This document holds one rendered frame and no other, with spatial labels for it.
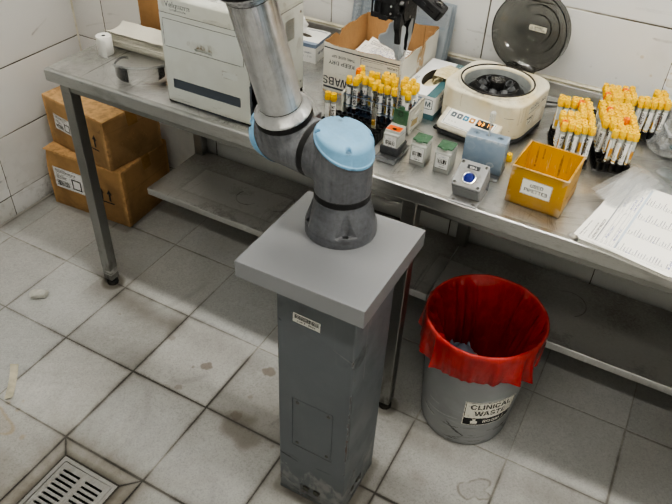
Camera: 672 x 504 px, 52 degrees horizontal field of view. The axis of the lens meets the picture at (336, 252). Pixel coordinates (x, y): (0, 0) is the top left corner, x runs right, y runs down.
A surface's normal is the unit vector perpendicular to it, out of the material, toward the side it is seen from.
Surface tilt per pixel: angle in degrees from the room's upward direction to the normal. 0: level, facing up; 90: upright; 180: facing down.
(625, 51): 90
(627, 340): 0
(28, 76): 90
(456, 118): 25
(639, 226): 1
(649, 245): 1
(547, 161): 90
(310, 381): 90
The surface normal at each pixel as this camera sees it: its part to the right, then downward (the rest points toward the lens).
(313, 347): -0.48, 0.55
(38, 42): 0.88, 0.33
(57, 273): 0.04, -0.77
